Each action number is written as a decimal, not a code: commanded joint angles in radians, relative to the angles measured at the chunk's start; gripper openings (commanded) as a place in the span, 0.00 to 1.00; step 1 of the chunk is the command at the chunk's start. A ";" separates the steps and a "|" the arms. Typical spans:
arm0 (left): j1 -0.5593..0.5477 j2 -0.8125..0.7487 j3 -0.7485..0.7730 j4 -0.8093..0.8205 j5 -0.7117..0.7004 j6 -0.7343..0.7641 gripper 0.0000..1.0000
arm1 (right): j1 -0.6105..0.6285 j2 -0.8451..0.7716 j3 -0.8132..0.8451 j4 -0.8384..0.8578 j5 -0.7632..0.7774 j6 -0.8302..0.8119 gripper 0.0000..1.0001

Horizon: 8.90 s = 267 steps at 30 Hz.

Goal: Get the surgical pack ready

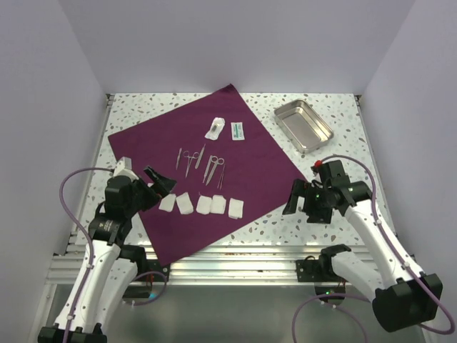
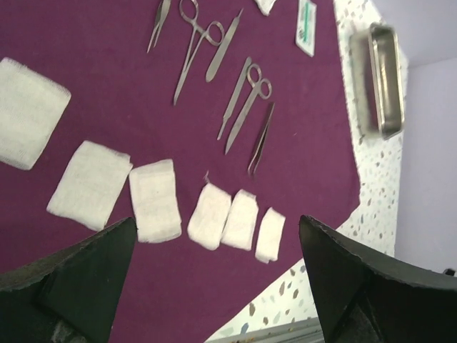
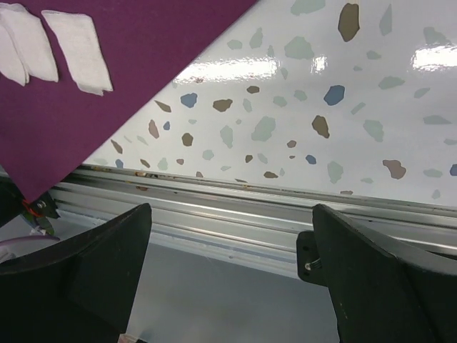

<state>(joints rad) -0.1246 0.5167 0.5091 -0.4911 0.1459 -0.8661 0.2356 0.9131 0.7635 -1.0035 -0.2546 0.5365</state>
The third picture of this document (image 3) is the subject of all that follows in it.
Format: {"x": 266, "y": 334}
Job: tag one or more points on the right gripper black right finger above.
{"x": 382, "y": 289}

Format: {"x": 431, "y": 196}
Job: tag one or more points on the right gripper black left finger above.
{"x": 79, "y": 290}

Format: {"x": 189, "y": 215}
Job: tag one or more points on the white gauze pad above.
{"x": 78, "y": 40}
{"x": 30, "y": 41}
{"x": 11, "y": 66}

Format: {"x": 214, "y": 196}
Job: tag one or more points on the purple cloth mat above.
{"x": 49, "y": 128}

